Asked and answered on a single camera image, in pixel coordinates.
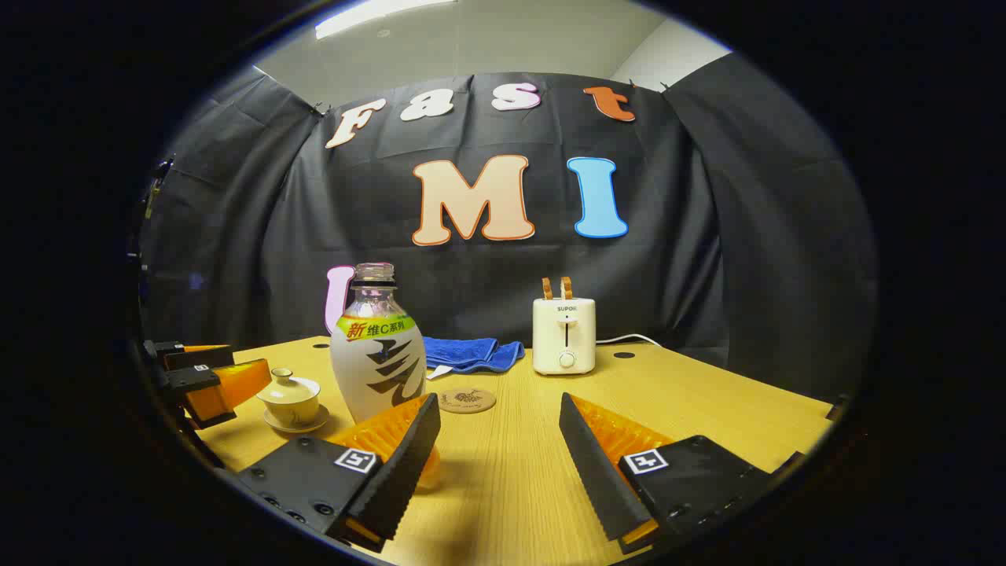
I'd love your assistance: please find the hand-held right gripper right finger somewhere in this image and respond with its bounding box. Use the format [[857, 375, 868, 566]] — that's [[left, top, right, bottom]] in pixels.
[[560, 391, 806, 555]]

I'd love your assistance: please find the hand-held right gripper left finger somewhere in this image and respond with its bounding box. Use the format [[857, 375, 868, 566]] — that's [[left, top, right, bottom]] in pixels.
[[236, 393, 442, 553]]

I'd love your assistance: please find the round wooden coaster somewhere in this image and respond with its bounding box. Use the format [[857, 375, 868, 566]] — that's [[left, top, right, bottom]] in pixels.
[[437, 388, 497, 414]]

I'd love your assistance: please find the white label water bottle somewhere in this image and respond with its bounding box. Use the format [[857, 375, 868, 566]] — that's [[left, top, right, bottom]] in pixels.
[[329, 263, 428, 425]]

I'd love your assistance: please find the cream saucer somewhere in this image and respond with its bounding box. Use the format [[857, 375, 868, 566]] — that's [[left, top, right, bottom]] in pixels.
[[262, 407, 331, 435]]

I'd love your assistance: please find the blue towel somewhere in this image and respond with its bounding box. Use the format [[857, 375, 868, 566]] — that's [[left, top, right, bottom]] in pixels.
[[423, 336, 526, 380]]

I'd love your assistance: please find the white toaster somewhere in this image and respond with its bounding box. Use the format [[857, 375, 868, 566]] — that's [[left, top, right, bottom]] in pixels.
[[532, 297, 597, 376]]

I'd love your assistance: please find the black backdrop cloth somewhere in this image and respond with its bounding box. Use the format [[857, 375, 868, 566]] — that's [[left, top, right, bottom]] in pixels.
[[138, 51, 877, 402]]

